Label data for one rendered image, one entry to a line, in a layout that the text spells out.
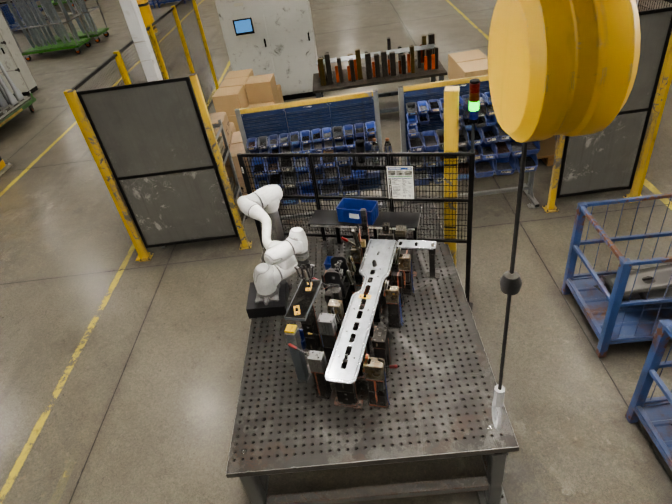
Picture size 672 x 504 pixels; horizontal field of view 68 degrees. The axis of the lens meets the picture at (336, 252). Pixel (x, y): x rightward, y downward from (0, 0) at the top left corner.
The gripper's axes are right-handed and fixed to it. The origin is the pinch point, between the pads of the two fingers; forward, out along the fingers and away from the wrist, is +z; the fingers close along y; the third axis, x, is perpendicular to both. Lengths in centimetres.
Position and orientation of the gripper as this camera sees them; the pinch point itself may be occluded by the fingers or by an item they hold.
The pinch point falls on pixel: (307, 281)
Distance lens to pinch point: 321.7
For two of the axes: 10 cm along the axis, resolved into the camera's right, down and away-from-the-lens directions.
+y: 9.9, -0.5, -1.6
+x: 1.0, -6.0, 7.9
